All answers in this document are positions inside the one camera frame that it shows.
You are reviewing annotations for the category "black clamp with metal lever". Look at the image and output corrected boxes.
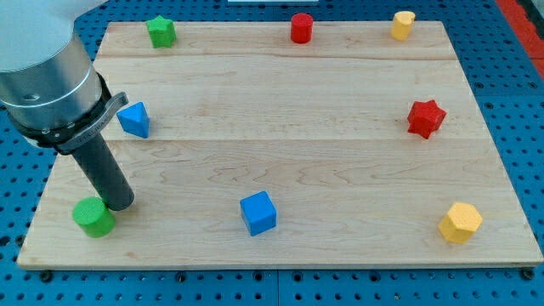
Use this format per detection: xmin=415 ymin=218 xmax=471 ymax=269
xmin=8 ymin=73 xmax=128 ymax=155

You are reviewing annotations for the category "wooden board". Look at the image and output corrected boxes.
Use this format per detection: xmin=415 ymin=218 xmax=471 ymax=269
xmin=17 ymin=21 xmax=543 ymax=270

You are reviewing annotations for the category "yellow heart block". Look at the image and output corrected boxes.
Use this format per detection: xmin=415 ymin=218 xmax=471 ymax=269
xmin=390 ymin=11 xmax=416 ymax=41

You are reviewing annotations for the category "red star block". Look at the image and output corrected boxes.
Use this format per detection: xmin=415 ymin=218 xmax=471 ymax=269
xmin=407 ymin=99 xmax=447 ymax=139

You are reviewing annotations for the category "green star block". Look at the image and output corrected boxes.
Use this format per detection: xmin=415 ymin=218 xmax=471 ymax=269
xmin=145 ymin=15 xmax=177 ymax=48

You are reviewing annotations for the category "red cylinder block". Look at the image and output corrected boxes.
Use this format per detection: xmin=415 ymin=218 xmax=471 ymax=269
xmin=290 ymin=13 xmax=314 ymax=44

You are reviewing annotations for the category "green cylinder block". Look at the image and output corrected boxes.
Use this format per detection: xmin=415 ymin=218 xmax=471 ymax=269
xmin=72 ymin=197 xmax=116 ymax=238

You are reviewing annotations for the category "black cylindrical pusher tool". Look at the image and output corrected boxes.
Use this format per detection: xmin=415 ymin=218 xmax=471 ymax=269
xmin=72 ymin=134 xmax=134 ymax=211

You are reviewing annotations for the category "blue triangle block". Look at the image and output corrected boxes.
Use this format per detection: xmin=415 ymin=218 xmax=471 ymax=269
xmin=116 ymin=102 xmax=150 ymax=139

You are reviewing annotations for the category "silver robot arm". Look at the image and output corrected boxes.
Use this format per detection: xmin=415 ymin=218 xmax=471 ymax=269
xmin=1 ymin=0 xmax=105 ymax=130

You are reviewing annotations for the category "yellow hexagon block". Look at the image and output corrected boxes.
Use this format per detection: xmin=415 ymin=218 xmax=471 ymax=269
xmin=438 ymin=202 xmax=484 ymax=244

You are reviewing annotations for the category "blue cube block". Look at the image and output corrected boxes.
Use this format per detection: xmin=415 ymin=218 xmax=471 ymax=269
xmin=240 ymin=191 xmax=277 ymax=236

